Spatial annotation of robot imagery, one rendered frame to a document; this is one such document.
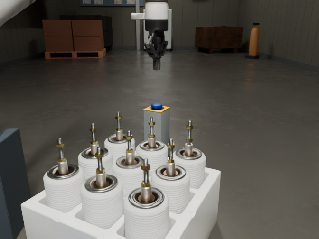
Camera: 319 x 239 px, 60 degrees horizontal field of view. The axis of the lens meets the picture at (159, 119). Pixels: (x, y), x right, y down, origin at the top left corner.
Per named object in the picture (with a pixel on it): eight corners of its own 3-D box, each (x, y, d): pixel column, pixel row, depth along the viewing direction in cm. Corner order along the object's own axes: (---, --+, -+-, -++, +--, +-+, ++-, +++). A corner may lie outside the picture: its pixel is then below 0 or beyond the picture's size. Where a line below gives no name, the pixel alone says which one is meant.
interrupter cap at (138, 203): (120, 202, 57) (120, 199, 56) (141, 185, 63) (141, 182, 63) (152, 215, 53) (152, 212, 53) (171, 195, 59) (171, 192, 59)
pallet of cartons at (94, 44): (56, 54, 603) (52, 20, 581) (108, 54, 605) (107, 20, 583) (42, 59, 526) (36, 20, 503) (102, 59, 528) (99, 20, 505)
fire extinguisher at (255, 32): (261, 59, 523) (266, 22, 502) (247, 59, 523) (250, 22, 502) (256, 57, 550) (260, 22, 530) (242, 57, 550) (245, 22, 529)
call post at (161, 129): (144, 187, 107) (143, 110, 97) (153, 178, 113) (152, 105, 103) (160, 191, 104) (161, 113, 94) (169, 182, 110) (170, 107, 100)
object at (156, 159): (132, 194, 90) (130, 143, 85) (158, 186, 95) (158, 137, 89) (145, 210, 82) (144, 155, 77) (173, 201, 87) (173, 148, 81)
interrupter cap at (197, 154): (205, 152, 79) (205, 150, 79) (197, 163, 73) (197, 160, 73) (181, 147, 82) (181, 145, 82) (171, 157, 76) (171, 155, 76)
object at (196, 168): (206, 203, 86) (210, 150, 80) (196, 222, 77) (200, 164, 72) (177, 196, 89) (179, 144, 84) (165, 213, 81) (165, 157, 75)
